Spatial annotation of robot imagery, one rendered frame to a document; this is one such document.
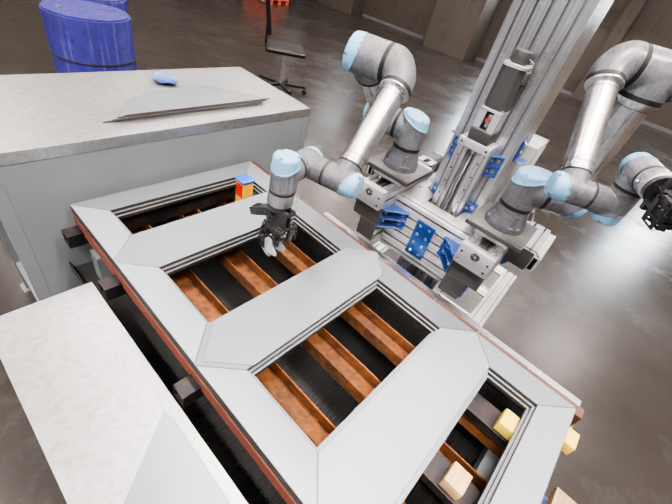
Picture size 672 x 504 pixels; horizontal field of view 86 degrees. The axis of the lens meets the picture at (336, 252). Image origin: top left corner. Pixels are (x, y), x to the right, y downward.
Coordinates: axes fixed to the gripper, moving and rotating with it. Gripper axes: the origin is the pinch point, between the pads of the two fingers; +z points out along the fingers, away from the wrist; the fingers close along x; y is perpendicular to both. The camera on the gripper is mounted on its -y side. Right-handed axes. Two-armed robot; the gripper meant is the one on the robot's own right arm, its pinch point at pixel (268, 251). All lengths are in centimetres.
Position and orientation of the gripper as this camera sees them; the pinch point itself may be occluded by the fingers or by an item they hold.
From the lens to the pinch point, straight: 119.2
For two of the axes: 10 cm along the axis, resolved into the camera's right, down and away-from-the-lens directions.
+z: -2.2, 7.5, 6.3
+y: 7.2, 5.6, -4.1
